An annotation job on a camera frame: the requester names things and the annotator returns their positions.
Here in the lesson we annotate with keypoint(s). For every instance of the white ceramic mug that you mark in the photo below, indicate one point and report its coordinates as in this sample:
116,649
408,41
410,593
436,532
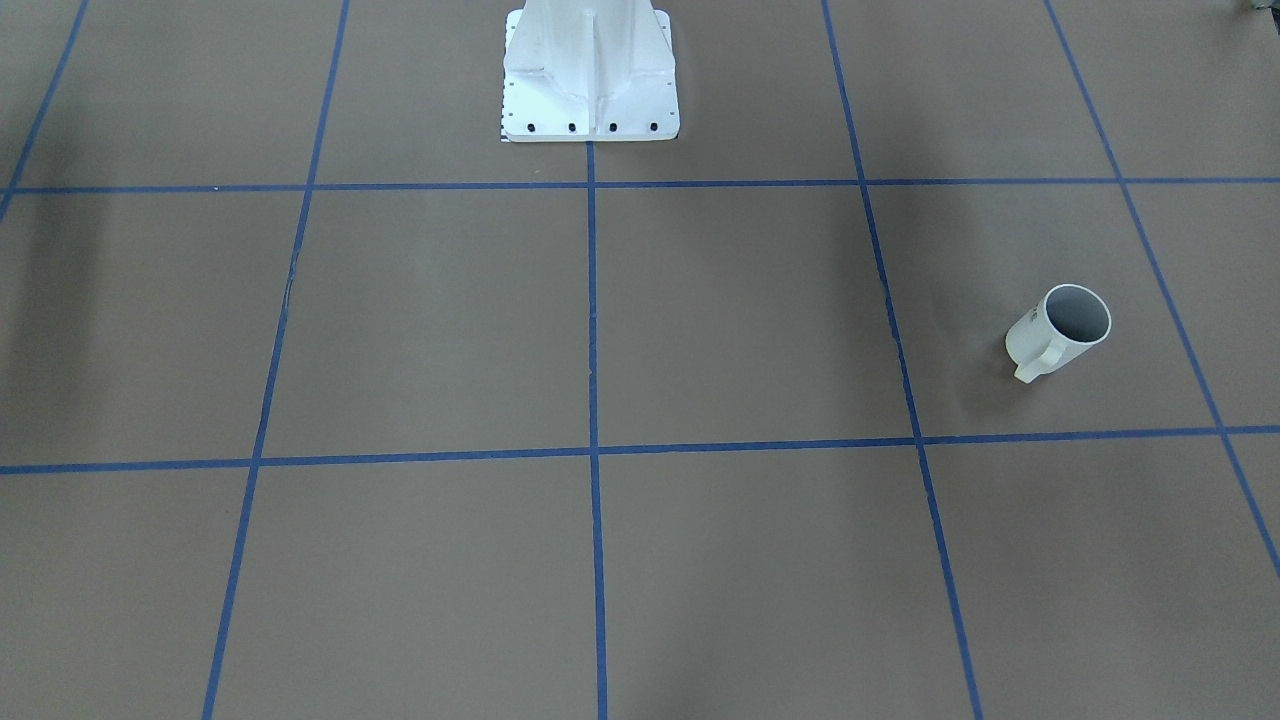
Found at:
1069,320

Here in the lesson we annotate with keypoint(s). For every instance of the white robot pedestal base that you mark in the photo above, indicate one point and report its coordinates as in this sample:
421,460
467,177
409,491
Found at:
589,71

